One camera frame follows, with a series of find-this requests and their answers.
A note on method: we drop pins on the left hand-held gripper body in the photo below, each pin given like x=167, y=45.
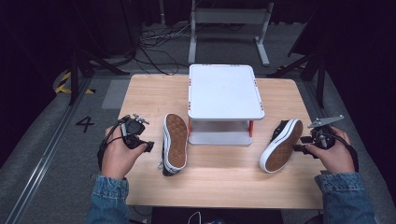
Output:
x=134, y=129

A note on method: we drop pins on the metal floor rail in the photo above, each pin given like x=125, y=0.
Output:
x=46, y=152

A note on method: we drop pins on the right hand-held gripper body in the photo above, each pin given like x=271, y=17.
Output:
x=323, y=135

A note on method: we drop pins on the black canvas sneaker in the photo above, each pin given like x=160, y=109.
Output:
x=281, y=149
x=176, y=141

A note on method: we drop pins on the person's right hand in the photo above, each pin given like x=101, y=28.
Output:
x=337, y=157

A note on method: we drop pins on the white two-tier shoe rack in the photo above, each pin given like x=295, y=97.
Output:
x=224, y=93

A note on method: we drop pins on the grey metal desk frame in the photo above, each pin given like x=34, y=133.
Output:
x=229, y=15

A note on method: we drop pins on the yellow black hazard tape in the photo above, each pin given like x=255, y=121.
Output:
x=63, y=84

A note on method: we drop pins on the person's left hand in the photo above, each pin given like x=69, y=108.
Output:
x=116, y=155

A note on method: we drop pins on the black tripod stand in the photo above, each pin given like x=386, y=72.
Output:
x=77, y=68
x=317, y=68

